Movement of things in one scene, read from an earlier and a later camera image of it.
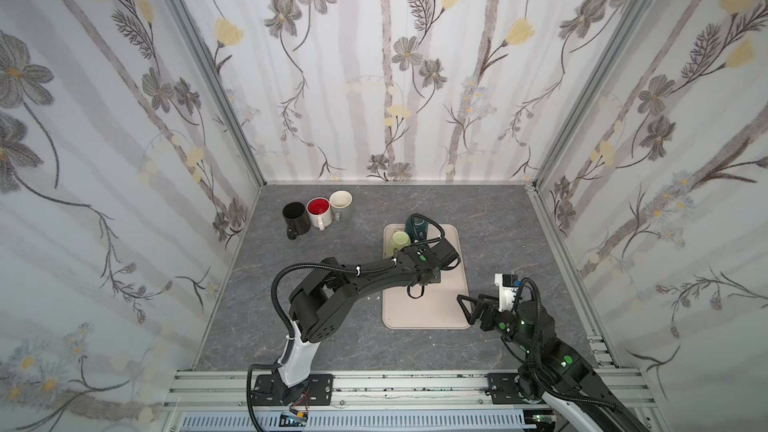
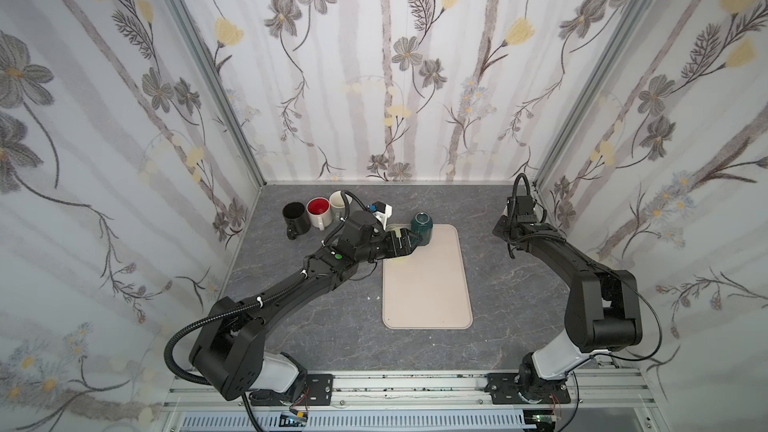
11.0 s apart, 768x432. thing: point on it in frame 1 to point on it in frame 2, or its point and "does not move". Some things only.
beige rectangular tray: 440,305 does not move
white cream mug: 319,211 does not move
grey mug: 341,205 does not move
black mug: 296,218 does not move
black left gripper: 420,279 to 398,243
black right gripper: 484,314 to 505,228
